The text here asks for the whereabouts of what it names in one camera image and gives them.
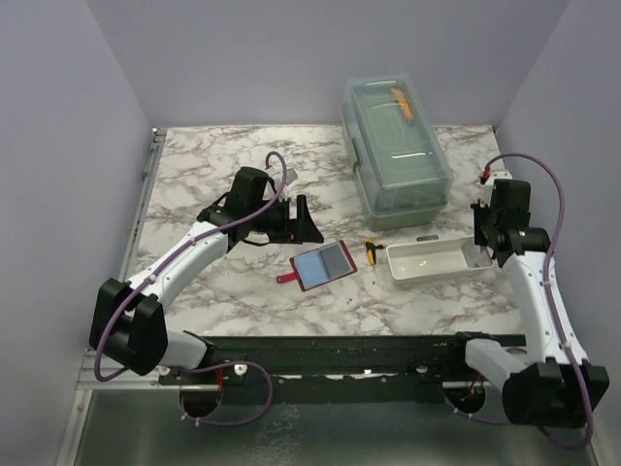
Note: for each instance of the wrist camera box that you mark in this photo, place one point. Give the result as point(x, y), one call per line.
point(511, 196)
point(247, 191)

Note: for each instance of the clear plastic storage box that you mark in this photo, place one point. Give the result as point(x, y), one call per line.
point(401, 173)

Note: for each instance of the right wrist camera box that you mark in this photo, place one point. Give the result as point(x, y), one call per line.
point(511, 196)

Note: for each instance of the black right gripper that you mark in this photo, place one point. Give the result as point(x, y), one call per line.
point(479, 210)

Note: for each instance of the aluminium mounting rail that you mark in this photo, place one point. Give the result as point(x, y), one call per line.
point(102, 372)

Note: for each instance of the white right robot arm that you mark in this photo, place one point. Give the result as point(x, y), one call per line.
point(556, 385)

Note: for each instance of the red leather card holder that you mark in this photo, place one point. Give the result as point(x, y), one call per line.
point(308, 269)

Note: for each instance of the orange tool inside box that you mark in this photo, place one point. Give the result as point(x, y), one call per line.
point(403, 103)

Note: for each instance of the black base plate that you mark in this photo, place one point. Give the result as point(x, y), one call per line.
point(346, 369)

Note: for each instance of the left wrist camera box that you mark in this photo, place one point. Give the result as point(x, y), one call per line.
point(247, 191)

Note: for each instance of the white plastic tray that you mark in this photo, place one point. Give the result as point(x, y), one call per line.
point(437, 260)

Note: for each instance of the dark grey credit card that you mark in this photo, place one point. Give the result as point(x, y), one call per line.
point(335, 261)

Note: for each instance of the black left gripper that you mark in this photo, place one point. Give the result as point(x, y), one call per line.
point(300, 230)

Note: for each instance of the yellow black handled tool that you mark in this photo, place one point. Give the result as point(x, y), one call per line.
point(371, 249)

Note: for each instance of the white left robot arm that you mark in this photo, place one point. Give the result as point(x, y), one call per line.
point(129, 324)

